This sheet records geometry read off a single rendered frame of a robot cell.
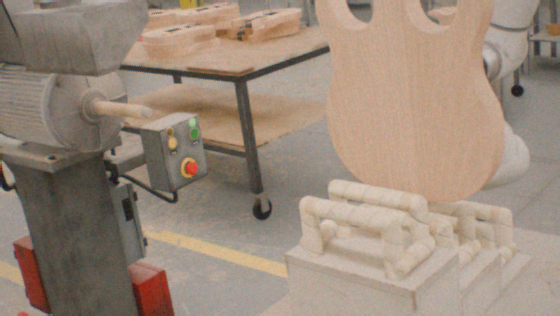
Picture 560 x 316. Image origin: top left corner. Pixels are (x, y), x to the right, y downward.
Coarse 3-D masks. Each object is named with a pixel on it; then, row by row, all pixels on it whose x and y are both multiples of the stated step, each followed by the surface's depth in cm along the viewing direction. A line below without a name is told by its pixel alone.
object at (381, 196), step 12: (336, 180) 129; (336, 192) 128; (348, 192) 126; (360, 192) 124; (372, 192) 123; (384, 192) 121; (396, 192) 120; (408, 192) 119; (384, 204) 121; (396, 204) 120; (408, 204) 118; (420, 204) 117
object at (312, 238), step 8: (304, 216) 123; (312, 216) 123; (304, 224) 124; (312, 224) 123; (304, 232) 125; (312, 232) 124; (320, 232) 125; (304, 240) 125; (312, 240) 124; (320, 240) 125; (312, 248) 125; (320, 248) 125; (312, 256) 125
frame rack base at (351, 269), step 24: (336, 240) 131; (360, 240) 130; (408, 240) 127; (288, 264) 129; (312, 264) 124; (336, 264) 122; (360, 264) 121; (432, 264) 118; (456, 264) 121; (312, 288) 127; (336, 288) 122; (360, 288) 119; (384, 288) 115; (408, 288) 112; (432, 288) 116; (456, 288) 122; (312, 312) 129; (336, 312) 125; (360, 312) 121; (384, 312) 117; (408, 312) 113; (432, 312) 117; (456, 312) 123
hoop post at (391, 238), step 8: (400, 224) 113; (384, 232) 112; (392, 232) 112; (400, 232) 113; (384, 240) 113; (392, 240) 112; (400, 240) 113; (384, 248) 114; (392, 248) 113; (400, 248) 113; (384, 256) 114; (392, 256) 113; (400, 256) 114; (384, 264) 115; (392, 264) 114; (392, 272) 114
